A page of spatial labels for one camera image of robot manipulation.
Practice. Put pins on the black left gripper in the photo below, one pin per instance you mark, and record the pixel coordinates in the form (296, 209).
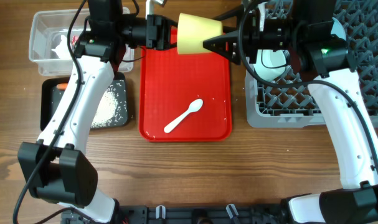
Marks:
(157, 32)

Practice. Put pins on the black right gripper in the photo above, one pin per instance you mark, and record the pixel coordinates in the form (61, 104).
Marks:
(243, 40)

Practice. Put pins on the yellow plastic cup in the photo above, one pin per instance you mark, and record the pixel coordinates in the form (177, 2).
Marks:
(192, 31)

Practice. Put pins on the green bowl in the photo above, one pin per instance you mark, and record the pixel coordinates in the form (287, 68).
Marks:
(270, 64)

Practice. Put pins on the white plastic spoon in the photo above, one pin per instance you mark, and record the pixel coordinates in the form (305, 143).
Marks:
(194, 106)

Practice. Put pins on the white rice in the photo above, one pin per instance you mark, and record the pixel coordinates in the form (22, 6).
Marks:
(105, 111)

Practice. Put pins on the white tissue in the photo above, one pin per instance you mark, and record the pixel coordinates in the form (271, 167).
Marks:
(61, 50)

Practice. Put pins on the light blue plate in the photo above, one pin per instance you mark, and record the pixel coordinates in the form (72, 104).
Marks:
(338, 29)

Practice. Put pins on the orange carrot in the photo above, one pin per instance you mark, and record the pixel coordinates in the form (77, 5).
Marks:
(62, 86)

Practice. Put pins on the red snack wrapper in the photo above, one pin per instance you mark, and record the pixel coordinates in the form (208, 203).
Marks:
(74, 40)

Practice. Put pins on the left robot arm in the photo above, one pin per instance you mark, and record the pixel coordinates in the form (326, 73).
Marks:
(55, 167)

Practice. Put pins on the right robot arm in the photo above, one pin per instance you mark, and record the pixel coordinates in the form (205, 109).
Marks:
(313, 48)

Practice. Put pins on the grey dishwasher rack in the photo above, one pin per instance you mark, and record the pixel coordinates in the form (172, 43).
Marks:
(269, 107)

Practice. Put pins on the black waste tray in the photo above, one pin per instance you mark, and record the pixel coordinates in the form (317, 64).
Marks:
(51, 98)

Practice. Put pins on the red plastic tray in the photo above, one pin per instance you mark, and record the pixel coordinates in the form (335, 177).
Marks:
(170, 82)

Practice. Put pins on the clear plastic bin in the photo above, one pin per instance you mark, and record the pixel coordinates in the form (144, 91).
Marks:
(47, 27)

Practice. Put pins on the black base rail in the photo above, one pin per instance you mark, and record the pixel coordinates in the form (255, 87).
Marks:
(256, 214)

